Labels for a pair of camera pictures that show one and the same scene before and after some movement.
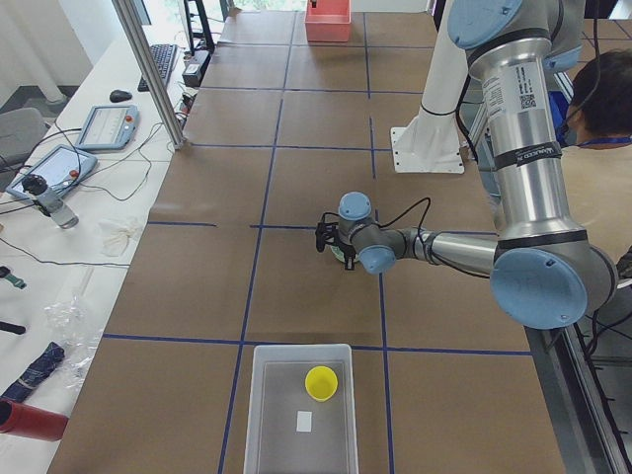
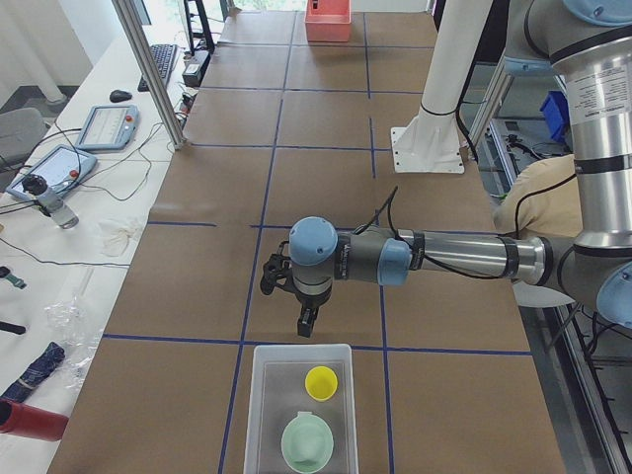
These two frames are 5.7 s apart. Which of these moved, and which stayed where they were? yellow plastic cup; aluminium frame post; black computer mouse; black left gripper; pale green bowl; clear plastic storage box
Moved: pale green bowl; black left gripper
Stayed: black computer mouse; aluminium frame post; clear plastic storage box; yellow plastic cup
